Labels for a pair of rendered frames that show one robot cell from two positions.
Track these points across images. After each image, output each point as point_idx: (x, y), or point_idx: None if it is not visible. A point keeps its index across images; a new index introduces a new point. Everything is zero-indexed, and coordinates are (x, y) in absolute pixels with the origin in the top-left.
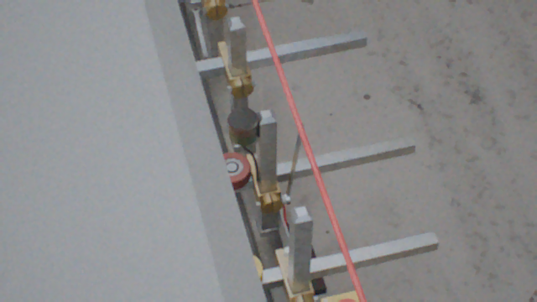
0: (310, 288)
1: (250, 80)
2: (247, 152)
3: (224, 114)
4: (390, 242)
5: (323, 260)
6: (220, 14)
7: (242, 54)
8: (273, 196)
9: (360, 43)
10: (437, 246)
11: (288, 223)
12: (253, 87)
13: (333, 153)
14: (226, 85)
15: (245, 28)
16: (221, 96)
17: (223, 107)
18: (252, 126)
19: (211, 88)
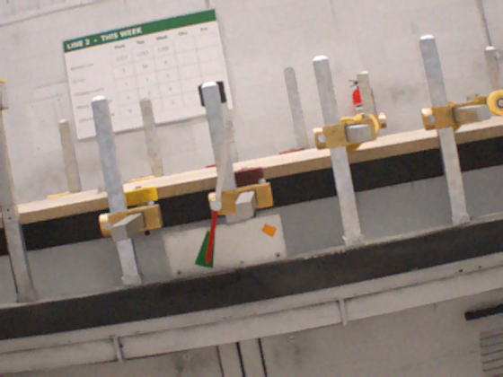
0: (111, 213)
1: (322, 132)
2: (340, 248)
3: (395, 235)
4: (128, 220)
5: (136, 214)
6: (424, 123)
7: (320, 98)
8: (214, 193)
9: (355, 134)
10: (111, 232)
11: (247, 275)
12: (315, 137)
13: (250, 195)
14: (436, 229)
15: (313, 61)
16: (419, 231)
17: (405, 233)
18: (199, 84)
19: (433, 227)
